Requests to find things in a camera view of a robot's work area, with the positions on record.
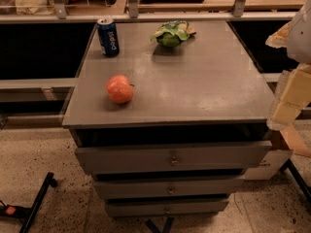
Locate middle drawer front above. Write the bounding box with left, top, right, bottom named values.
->
left=94, top=176, right=244, bottom=200

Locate top drawer front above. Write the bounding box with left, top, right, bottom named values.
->
left=75, top=141, right=272, bottom=175

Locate red apple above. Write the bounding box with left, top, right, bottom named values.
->
left=106, top=75, right=134, bottom=104

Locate drawer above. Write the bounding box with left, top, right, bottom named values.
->
left=94, top=176, right=244, bottom=200
left=105, top=198, right=228, bottom=217
left=75, top=141, right=272, bottom=175

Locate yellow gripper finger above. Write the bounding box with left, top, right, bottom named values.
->
left=265, top=22, right=291, bottom=49
left=266, top=63, right=311, bottom=131

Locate blue pepsi can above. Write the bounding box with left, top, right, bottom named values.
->
left=96, top=17, right=120, bottom=57

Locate bottom drawer front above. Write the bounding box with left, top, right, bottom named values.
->
left=105, top=198, right=228, bottom=217

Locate grey drawer cabinet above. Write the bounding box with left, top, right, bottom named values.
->
left=63, top=21, right=273, bottom=205

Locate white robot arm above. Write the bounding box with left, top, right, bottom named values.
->
left=265, top=0, right=311, bottom=131

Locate black stand leg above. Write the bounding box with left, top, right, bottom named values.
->
left=0, top=171, right=58, bottom=233

